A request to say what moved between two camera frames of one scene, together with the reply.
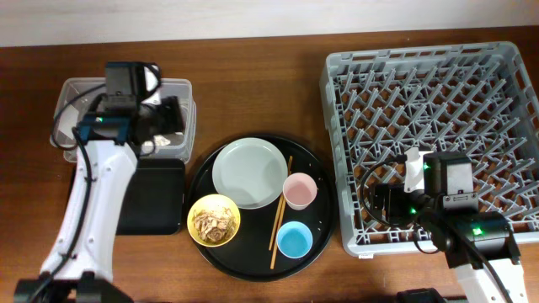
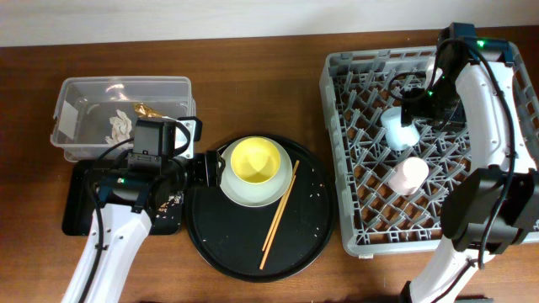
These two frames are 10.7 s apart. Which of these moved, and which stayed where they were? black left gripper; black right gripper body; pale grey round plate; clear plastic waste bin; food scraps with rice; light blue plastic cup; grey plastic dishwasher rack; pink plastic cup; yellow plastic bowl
Moved: food scraps with rice; black right gripper body; yellow plastic bowl; pink plastic cup; black left gripper; light blue plastic cup
Stayed: grey plastic dishwasher rack; clear plastic waste bin; pale grey round plate
